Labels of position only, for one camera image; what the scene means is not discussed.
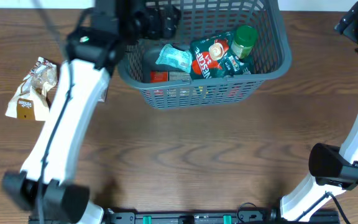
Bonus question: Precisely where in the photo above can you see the light green packet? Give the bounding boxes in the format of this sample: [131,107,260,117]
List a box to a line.
[155,44,193,73]

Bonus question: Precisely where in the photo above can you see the orange snack bar packet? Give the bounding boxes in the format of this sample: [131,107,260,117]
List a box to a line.
[149,70,192,94]

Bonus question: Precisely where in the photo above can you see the green Nescafe coffee pouch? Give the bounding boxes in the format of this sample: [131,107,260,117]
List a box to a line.
[190,31,254,80]

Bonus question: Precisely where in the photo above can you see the green lid seasoning jar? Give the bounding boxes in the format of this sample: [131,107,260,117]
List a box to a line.
[231,26,258,59]

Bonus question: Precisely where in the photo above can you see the beige paper snack bag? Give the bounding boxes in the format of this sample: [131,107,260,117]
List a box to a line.
[5,57,58,121]

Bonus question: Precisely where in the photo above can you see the colourful tissue pack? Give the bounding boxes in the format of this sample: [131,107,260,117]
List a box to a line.
[98,87,108,103]

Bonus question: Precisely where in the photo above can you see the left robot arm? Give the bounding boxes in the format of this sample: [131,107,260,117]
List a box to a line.
[1,0,181,224]

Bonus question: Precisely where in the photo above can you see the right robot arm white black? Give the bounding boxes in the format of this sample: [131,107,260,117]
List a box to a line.
[278,1,358,223]

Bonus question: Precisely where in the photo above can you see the grey plastic basket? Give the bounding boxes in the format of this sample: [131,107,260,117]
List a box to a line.
[117,0,292,109]

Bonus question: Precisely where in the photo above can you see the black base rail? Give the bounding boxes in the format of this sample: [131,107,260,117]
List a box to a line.
[104,208,341,224]

